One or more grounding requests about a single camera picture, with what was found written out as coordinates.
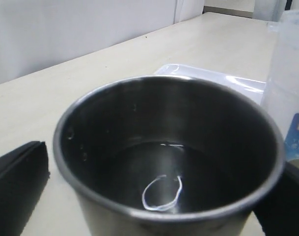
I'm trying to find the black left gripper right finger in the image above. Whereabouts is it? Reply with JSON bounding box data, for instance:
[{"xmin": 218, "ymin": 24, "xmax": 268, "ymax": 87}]
[{"xmin": 254, "ymin": 163, "xmax": 299, "ymax": 236}]

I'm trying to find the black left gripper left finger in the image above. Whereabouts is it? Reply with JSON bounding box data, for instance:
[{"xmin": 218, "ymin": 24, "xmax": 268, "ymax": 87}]
[{"xmin": 0, "ymin": 141, "xmax": 50, "ymax": 236}]

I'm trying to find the stainless steel cup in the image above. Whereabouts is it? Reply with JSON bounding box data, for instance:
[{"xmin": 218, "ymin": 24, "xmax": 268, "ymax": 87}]
[{"xmin": 53, "ymin": 75, "xmax": 285, "ymax": 236}]

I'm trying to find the clear plastic container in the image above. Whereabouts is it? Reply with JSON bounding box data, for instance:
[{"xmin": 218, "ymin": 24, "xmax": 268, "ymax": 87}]
[{"xmin": 261, "ymin": 10, "xmax": 299, "ymax": 168}]

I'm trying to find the white plastic tray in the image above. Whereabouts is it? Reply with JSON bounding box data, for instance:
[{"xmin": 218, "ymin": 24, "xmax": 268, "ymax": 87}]
[{"xmin": 155, "ymin": 64, "xmax": 266, "ymax": 104}]

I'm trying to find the white backdrop curtain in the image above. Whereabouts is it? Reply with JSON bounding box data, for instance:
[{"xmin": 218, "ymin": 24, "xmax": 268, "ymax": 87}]
[{"xmin": 0, "ymin": 0, "xmax": 204, "ymax": 84}]

